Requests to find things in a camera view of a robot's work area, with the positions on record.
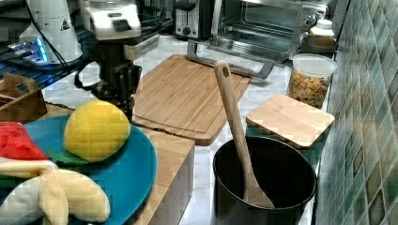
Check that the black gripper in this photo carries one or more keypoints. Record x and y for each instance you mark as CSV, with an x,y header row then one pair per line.
x,y
118,77

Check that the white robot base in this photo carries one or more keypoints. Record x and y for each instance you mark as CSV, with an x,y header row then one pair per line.
x,y
50,39

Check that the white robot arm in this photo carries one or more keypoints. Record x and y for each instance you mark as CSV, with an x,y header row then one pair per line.
x,y
117,26

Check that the wooden drawer cabinet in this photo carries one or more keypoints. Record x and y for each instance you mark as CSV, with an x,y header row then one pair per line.
x,y
172,187

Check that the yellow plush lemon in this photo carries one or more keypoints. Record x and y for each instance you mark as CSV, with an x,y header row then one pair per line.
x,y
96,130

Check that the bamboo cutting board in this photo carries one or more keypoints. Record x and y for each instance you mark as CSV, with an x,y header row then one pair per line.
x,y
181,97

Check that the black two-slot toaster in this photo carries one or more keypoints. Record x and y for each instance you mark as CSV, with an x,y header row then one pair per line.
x,y
193,18

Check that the blue plate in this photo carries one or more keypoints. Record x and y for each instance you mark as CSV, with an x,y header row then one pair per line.
x,y
126,178

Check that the wooden tea bag holder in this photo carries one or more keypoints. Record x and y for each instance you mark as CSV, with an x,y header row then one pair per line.
x,y
21,99

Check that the red plush watermelon slice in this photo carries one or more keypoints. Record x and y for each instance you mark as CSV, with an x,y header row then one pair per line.
x,y
15,143

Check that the stainless toaster oven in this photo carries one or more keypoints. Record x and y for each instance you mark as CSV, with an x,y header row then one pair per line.
x,y
266,31

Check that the plush banana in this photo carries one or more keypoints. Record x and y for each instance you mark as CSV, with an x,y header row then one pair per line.
x,y
52,194

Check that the teal canister with bamboo lid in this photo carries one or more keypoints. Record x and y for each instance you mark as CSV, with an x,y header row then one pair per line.
x,y
290,121

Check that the wooden spoon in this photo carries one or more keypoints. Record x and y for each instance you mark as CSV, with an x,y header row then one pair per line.
x,y
253,193

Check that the clear cereal jar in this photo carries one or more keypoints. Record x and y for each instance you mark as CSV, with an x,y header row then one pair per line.
x,y
310,77

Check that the black utensil holder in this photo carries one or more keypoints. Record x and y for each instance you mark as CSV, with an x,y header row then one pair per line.
x,y
282,172

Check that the white capped bottle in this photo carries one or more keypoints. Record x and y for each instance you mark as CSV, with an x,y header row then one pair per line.
x,y
322,33

